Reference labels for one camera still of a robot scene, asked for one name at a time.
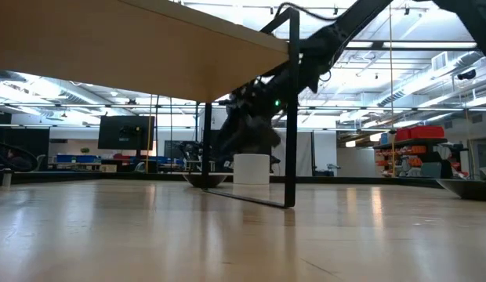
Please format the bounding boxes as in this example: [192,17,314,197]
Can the white paper sign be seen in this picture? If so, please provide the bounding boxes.
[210,107,229,130]

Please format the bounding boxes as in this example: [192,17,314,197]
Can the person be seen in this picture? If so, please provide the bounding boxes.
[5,148,34,172]

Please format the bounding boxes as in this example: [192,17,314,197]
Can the black wall monitor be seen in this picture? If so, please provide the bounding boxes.
[97,114,156,151]

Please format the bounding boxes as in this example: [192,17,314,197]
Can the black teardrop mini plate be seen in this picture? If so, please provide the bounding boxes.
[183,173,229,190]

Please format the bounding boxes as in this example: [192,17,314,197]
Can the black overhead frame bar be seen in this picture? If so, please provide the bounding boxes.
[344,38,486,51]

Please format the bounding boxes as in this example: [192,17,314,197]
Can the white curtain screen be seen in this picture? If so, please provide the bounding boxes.
[270,129,338,178]

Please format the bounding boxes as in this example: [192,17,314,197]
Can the wooden riser shelf black legs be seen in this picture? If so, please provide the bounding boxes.
[0,0,301,208]

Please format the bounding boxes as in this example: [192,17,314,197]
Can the red storage bin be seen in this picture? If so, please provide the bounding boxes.
[394,125,446,143]

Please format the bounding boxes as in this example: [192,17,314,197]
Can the snake plant in white pot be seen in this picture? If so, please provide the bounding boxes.
[231,153,271,186]

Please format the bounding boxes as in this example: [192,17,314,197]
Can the yellow pole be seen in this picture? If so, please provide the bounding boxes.
[146,93,154,175]

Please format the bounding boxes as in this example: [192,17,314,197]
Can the black leaf-shaped mini plate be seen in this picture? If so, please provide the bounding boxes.
[436,178,486,203]

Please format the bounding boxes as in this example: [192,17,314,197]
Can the black partition panel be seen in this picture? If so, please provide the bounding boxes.
[0,125,53,169]

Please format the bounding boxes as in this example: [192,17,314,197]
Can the black aluminium table frame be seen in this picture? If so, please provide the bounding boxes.
[0,170,444,186]

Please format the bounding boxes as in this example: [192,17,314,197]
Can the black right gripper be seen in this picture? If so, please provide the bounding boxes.
[212,68,292,168]

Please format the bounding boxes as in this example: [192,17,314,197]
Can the storage rack with orange bins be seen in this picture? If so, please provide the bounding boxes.
[372,136,470,180]

